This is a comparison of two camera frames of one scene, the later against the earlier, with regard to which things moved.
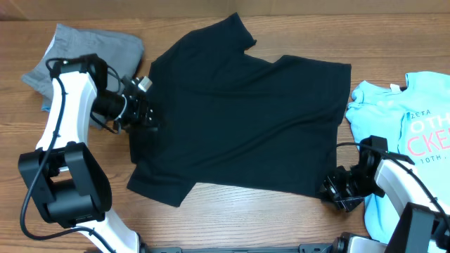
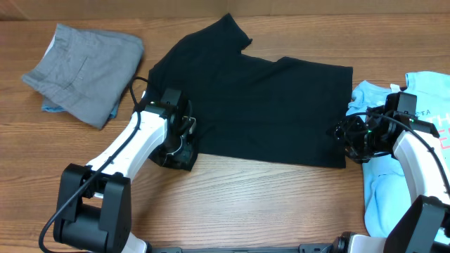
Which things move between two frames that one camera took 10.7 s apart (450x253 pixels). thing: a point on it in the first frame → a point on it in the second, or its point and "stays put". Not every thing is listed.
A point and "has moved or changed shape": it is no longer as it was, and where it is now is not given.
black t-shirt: (230, 117) has moved or changed shape
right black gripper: (332, 186) → (346, 128)
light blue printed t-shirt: (415, 119) stays put
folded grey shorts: (122, 55) stays put
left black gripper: (140, 115) → (183, 155)
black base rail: (335, 247) stays put
